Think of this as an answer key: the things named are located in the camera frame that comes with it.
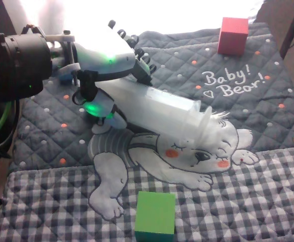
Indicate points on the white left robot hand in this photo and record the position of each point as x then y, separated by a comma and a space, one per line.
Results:
104, 53

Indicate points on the blue block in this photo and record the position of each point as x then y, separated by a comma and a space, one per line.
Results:
66, 79

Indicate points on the red block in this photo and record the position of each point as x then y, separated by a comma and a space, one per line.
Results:
232, 35

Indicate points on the grey quilt with bear print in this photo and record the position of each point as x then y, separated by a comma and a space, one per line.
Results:
212, 176

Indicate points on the green block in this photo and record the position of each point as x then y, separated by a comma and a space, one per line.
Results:
154, 214

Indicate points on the dark brown post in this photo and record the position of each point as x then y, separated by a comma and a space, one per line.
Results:
289, 27

